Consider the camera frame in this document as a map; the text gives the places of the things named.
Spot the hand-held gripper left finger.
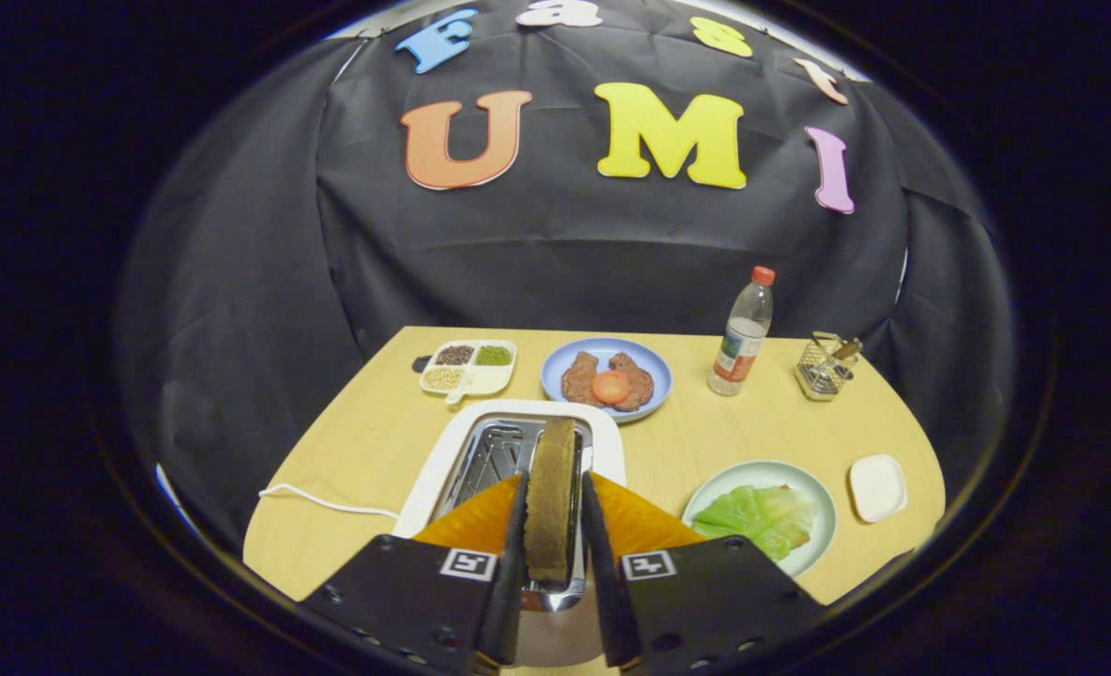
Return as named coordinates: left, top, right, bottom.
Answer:
left=300, top=471, right=532, bottom=676

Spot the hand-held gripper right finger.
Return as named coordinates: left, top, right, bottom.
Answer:
left=579, top=471, right=828, bottom=676

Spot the brown toast slice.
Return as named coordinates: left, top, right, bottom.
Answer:
left=523, top=417, right=579, bottom=585

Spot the green lettuce leaf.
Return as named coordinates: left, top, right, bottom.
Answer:
left=690, top=484, right=817, bottom=563

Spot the white toaster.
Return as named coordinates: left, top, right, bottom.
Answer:
left=391, top=399, right=627, bottom=669

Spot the light green plate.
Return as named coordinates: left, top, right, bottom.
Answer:
left=682, top=459, right=838, bottom=577

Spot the white divided condiment dish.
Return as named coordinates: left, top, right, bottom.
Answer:
left=419, top=339, right=518, bottom=405

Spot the red tomato slice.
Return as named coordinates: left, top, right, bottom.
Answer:
left=591, top=370, right=633, bottom=406

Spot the brown meat piece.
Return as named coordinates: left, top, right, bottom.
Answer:
left=609, top=352, right=656, bottom=412
left=561, top=351, right=605, bottom=407

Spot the blue plate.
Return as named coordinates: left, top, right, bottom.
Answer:
left=540, top=337, right=673, bottom=423

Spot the clear bottle with red cap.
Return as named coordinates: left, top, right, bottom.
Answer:
left=707, top=266, right=777, bottom=397

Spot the small white dish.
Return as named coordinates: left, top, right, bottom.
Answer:
left=848, top=454, right=909, bottom=524

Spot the white toaster cable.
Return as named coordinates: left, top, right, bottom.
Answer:
left=258, top=483, right=401, bottom=519

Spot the metal wire utensil holder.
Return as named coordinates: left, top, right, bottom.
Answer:
left=795, top=331, right=858, bottom=402

